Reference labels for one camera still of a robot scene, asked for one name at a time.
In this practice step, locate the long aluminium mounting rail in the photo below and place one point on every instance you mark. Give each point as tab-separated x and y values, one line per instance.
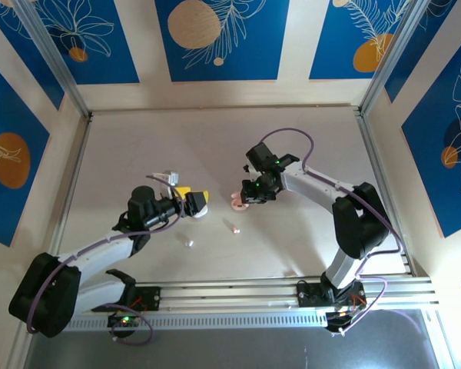
230	296

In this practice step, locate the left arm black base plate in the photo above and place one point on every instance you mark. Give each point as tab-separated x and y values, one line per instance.
150	296

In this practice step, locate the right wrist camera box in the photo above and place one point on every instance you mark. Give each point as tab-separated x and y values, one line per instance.
246	168

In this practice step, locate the pink earbud charging case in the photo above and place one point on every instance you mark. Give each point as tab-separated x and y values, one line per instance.
240	207

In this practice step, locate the aluminium table side rail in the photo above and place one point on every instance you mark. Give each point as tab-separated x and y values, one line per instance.
70	192
372	153

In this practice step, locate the blue floral wall panel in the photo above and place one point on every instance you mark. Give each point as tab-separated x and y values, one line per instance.
338	23
442	173
23	57
100	38
253	57
426	50
7	115

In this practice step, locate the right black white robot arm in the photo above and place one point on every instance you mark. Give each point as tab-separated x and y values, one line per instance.
361	227

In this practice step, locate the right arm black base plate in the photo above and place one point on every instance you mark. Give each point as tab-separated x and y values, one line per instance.
307	294

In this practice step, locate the aluminium frame post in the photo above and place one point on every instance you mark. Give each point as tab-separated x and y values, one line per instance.
55	61
388	65

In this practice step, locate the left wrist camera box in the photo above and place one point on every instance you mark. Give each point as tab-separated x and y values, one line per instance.
172	177

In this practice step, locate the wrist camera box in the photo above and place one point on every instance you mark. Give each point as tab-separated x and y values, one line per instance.
246	168
172	177

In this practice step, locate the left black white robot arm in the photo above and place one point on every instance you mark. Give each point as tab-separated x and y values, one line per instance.
42	292

